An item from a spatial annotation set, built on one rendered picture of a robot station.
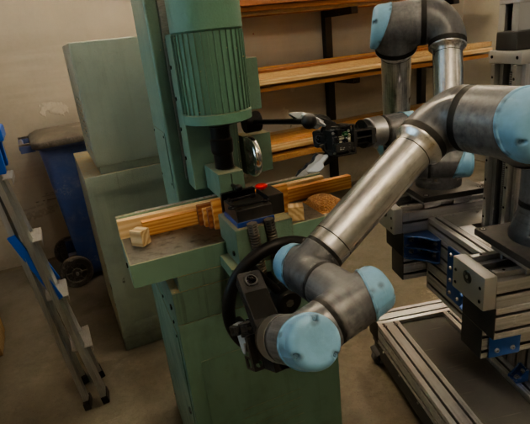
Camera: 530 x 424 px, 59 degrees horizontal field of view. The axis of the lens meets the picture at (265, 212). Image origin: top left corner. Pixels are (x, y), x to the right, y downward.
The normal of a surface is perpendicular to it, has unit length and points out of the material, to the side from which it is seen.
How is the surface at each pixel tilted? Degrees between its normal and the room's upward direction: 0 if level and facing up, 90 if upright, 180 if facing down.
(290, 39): 90
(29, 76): 90
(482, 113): 67
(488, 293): 90
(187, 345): 90
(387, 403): 0
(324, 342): 61
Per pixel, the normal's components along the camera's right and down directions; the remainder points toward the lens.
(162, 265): 0.38, 0.29
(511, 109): -0.77, -0.24
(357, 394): -0.11, -0.93
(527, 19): 0.18, 0.33
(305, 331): 0.30, -0.19
